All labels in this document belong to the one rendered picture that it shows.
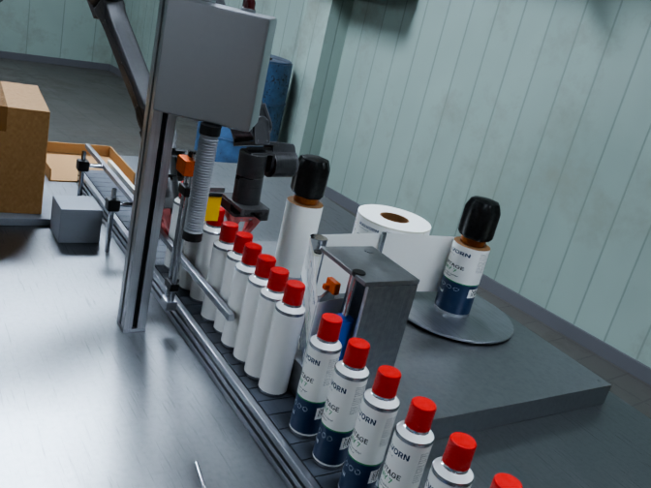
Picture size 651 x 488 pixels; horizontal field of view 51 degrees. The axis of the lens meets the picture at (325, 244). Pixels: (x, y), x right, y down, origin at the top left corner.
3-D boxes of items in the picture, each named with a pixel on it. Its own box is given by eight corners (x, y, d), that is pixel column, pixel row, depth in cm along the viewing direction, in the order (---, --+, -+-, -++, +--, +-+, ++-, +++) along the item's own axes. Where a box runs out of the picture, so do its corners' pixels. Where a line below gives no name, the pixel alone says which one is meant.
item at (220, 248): (230, 322, 139) (248, 228, 132) (205, 324, 136) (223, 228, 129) (219, 310, 143) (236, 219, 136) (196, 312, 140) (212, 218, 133)
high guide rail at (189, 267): (233, 320, 125) (234, 314, 125) (227, 321, 124) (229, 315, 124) (88, 147, 207) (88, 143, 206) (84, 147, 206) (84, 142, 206)
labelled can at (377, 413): (379, 500, 99) (416, 379, 92) (349, 507, 96) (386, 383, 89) (358, 476, 103) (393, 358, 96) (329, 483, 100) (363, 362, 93)
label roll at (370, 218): (400, 256, 200) (414, 209, 195) (428, 286, 182) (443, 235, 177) (336, 249, 193) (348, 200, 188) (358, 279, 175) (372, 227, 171)
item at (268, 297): (276, 379, 123) (300, 276, 116) (251, 382, 120) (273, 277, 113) (263, 363, 127) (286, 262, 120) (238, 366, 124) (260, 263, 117)
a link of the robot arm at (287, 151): (231, 118, 140) (254, 115, 133) (276, 121, 147) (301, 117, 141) (232, 177, 141) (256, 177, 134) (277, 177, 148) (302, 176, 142)
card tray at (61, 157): (134, 185, 221) (136, 172, 220) (48, 181, 207) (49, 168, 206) (108, 156, 244) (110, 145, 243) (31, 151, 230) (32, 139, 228)
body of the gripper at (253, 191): (247, 200, 147) (253, 167, 145) (269, 218, 140) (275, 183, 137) (219, 200, 144) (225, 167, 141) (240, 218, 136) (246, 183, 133)
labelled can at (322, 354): (325, 436, 110) (356, 324, 103) (297, 442, 107) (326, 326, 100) (309, 416, 114) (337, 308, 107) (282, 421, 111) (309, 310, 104)
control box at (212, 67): (249, 133, 117) (270, 18, 111) (151, 110, 117) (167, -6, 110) (258, 123, 126) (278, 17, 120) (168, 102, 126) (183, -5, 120)
